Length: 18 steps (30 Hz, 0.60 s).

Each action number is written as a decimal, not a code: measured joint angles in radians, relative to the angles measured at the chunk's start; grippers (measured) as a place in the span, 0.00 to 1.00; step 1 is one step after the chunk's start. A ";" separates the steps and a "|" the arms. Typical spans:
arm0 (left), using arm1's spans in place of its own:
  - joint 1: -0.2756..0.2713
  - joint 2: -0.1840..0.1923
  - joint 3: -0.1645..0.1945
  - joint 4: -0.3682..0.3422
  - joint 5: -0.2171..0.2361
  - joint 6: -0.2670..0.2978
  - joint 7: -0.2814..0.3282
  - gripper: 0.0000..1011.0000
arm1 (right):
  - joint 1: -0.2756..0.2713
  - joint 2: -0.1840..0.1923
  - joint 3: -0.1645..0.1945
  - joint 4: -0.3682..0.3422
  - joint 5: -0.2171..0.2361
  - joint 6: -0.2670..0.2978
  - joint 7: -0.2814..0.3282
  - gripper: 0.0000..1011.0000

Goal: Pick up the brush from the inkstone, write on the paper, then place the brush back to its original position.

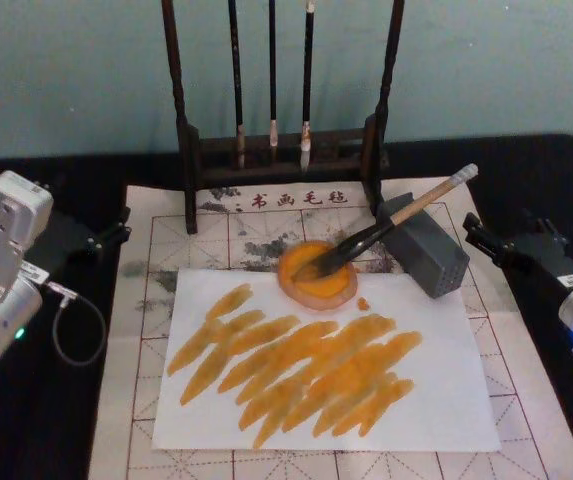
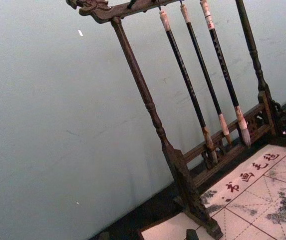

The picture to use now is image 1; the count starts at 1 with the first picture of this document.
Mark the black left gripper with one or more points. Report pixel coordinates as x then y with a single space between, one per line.
63 240

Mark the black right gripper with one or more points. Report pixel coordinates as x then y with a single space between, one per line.
548 255

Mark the white gridded calligraphy felt mat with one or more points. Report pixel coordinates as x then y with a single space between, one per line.
166 240

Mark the grey rectangular block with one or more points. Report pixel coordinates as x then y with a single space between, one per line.
431 257

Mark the dark wooden brush rack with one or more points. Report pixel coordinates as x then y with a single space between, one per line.
186 150

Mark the white paper with orange strokes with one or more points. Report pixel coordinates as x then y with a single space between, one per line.
441 400

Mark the round orange paint dish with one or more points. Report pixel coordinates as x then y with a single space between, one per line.
316 296

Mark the black table cloth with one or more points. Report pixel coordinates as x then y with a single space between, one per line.
41 425

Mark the hanging brush with brown tip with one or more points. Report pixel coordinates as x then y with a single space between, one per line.
237 75

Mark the thin hanging brush white tip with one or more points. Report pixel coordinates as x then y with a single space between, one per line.
272 75

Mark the hanging brush with white top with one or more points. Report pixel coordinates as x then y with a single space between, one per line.
307 75

